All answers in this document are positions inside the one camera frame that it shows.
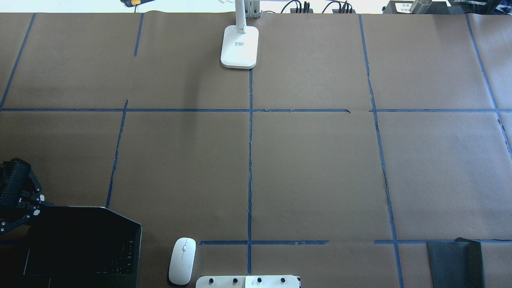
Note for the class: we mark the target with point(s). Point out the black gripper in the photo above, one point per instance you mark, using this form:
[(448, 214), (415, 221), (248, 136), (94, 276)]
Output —
[(24, 204)]

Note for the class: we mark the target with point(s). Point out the metal cylinder weight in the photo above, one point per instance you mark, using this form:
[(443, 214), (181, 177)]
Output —
[(420, 6)]

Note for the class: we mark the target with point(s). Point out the white desk lamp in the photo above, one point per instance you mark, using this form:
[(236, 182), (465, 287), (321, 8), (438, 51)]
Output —
[(240, 40)]

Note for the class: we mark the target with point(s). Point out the black mouse pad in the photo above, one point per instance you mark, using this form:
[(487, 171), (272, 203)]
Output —
[(456, 264)]

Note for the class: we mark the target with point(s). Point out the black orange usb hub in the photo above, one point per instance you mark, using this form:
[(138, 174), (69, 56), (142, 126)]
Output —
[(343, 8), (301, 7)]

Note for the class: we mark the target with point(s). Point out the white mounting base plate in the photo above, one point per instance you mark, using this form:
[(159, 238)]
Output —
[(249, 281)]

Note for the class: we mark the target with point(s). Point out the white computer mouse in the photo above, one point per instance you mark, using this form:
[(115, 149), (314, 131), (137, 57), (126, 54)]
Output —
[(182, 261)]

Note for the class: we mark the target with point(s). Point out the black box on side table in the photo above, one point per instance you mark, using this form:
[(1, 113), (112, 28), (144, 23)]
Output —
[(402, 7)]

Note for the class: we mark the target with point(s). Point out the dark grey laptop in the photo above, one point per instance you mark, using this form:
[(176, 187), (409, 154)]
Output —
[(82, 247)]

